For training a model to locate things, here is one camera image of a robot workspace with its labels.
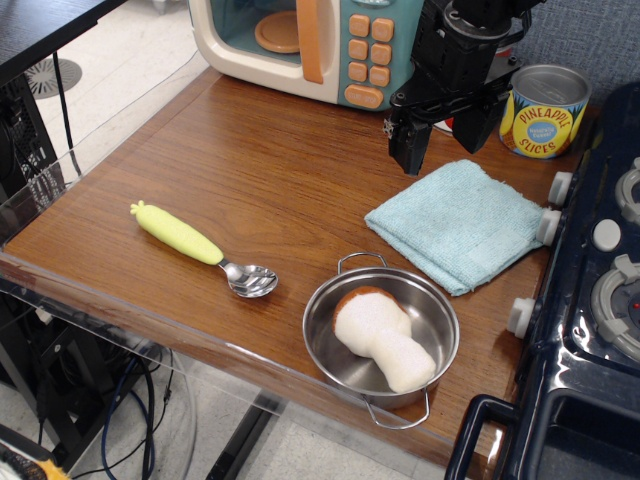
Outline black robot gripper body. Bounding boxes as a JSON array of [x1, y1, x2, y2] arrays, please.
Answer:
[[389, 0, 532, 126]]

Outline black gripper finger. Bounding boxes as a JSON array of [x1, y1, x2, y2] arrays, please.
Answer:
[[383, 112, 433, 176], [452, 97, 506, 154]]

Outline white brown plush mushroom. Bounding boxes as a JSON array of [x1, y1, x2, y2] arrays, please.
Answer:
[[332, 286, 436, 394]]

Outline toy microwave cream and teal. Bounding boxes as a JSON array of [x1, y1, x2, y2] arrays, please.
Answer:
[[189, 0, 423, 111]]

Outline tomato sauce can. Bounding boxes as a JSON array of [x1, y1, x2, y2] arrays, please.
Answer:
[[434, 46, 512, 136]]

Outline pineapple slices can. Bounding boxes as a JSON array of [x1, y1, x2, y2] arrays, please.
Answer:
[[499, 64, 592, 159]]

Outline light blue folded cloth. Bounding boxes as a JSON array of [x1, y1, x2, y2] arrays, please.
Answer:
[[365, 159, 544, 296]]

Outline stainless steel pot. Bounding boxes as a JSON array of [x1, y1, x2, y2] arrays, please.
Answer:
[[302, 255, 460, 430]]

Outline dark blue toy stove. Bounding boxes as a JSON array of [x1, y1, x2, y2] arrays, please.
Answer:
[[446, 83, 639, 479]]

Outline black table leg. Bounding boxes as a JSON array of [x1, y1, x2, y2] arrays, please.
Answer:
[[205, 406, 272, 480]]

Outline black desk at left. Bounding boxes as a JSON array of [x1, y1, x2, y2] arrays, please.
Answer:
[[0, 0, 129, 211]]

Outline spoon with yellow-green handle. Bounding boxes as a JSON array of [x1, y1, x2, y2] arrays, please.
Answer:
[[130, 200, 279, 298]]

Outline blue cable under table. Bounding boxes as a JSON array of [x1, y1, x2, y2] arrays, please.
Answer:
[[100, 355, 156, 480]]

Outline black cable under table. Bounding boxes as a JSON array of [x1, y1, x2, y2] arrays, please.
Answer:
[[69, 349, 176, 480]]

